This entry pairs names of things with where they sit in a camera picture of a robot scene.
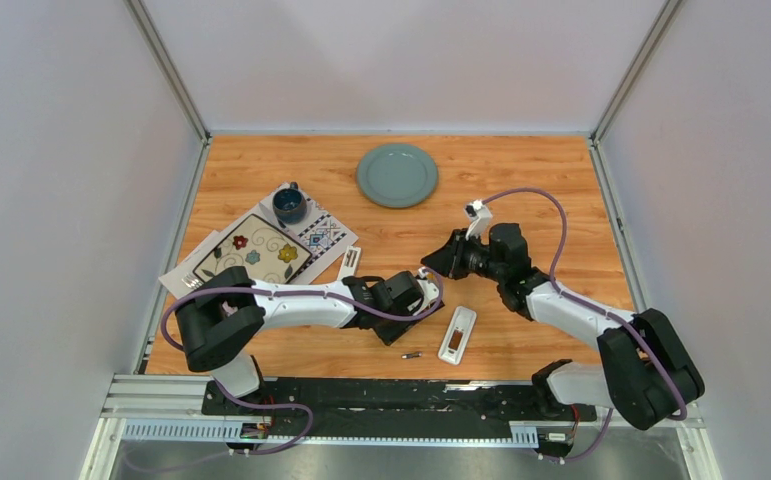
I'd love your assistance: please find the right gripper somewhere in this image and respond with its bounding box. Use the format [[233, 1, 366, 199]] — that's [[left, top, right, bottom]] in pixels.
[[421, 229, 505, 284]]

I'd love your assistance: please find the white remote with batteries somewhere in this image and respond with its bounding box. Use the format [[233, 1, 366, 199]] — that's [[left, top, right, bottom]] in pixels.
[[437, 306, 478, 365]]

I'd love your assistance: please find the white remote with QR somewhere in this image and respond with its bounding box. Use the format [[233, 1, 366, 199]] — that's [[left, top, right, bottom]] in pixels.
[[337, 246, 362, 280]]

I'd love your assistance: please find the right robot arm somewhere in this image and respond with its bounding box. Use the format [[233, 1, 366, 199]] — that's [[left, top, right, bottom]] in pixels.
[[421, 223, 705, 430]]

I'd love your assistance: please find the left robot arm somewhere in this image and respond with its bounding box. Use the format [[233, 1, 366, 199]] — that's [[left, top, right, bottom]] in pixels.
[[163, 267, 443, 415]]

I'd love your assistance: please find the grey-green round plate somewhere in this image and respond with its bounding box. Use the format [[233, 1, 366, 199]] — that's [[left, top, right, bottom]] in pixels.
[[355, 143, 439, 209]]

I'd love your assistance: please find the floral square plate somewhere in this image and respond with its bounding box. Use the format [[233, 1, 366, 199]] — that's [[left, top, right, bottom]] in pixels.
[[192, 214, 312, 283]]

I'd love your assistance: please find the patterned paper placemat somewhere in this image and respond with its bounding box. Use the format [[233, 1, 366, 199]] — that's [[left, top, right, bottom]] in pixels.
[[159, 190, 358, 298]]

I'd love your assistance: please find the dark blue cup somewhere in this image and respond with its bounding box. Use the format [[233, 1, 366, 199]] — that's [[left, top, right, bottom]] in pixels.
[[271, 182, 308, 225]]

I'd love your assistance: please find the metal fork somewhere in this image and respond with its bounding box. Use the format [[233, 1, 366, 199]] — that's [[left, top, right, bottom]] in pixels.
[[182, 274, 203, 289]]

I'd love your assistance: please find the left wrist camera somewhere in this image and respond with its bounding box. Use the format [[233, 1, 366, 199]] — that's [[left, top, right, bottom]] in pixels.
[[412, 267, 441, 313]]

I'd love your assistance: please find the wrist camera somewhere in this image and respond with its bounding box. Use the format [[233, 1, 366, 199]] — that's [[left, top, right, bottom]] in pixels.
[[412, 267, 441, 313], [464, 199, 493, 239]]

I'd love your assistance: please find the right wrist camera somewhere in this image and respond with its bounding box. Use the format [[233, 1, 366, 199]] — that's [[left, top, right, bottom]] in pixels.
[[464, 199, 493, 239]]

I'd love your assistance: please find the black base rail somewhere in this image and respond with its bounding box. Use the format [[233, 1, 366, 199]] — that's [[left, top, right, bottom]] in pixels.
[[200, 376, 575, 440]]

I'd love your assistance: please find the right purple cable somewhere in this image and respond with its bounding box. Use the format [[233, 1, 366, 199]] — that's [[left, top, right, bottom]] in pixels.
[[484, 187, 690, 423]]

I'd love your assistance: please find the purple cable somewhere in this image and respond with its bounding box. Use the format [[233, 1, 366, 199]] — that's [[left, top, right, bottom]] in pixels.
[[159, 266, 446, 352], [484, 187, 690, 423]]

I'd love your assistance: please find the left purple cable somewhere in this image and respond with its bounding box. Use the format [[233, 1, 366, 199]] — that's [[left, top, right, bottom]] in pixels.
[[159, 266, 446, 352]]

